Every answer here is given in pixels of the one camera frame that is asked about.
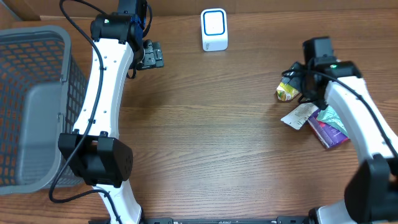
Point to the grey plastic shopping basket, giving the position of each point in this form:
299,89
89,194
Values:
42,93

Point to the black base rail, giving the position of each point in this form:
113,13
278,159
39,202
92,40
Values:
278,220

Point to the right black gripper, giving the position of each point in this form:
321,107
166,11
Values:
319,100

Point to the purple sanitary pad pack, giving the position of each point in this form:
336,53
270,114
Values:
328,135

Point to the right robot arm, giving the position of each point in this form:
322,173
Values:
371,195

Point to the white barcode scanner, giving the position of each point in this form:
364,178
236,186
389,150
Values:
214,29

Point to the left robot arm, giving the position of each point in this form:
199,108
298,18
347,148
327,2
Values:
93,150

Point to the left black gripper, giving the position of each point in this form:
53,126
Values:
150,55

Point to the teal wet wipes pack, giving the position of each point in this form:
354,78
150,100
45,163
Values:
330,117

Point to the white tube with gold cap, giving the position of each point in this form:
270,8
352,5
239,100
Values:
297,117

